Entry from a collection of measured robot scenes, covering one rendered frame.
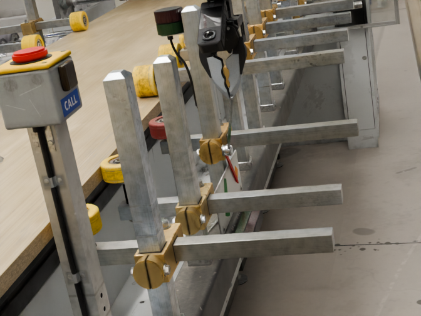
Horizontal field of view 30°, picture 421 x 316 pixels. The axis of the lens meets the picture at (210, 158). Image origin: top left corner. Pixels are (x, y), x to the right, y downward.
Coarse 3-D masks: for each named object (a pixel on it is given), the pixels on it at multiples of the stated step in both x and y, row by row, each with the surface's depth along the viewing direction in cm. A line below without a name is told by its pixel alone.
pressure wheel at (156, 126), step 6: (150, 120) 175; (156, 120) 175; (162, 120) 174; (150, 126) 173; (156, 126) 171; (162, 126) 171; (150, 132) 174; (156, 132) 172; (162, 132) 171; (156, 138) 173; (162, 138) 172
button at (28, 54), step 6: (30, 48) 89; (36, 48) 88; (42, 48) 87; (18, 54) 87; (24, 54) 86; (30, 54) 86; (36, 54) 86; (42, 54) 87; (18, 60) 87; (24, 60) 86; (30, 60) 87
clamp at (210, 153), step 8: (224, 128) 173; (224, 136) 169; (200, 144) 168; (208, 144) 165; (216, 144) 165; (224, 144) 169; (200, 152) 166; (208, 152) 166; (216, 152) 166; (208, 160) 166; (216, 160) 166; (224, 160) 168
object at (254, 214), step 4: (252, 212) 169; (256, 212) 169; (252, 216) 167; (256, 216) 167; (252, 220) 165; (256, 220) 165; (248, 224) 164; (252, 224) 163; (248, 228) 162; (252, 228) 161; (244, 232) 160; (248, 232) 160
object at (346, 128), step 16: (272, 128) 171; (288, 128) 169; (304, 128) 167; (320, 128) 166; (336, 128) 166; (352, 128) 165; (160, 144) 175; (192, 144) 174; (240, 144) 171; (256, 144) 171
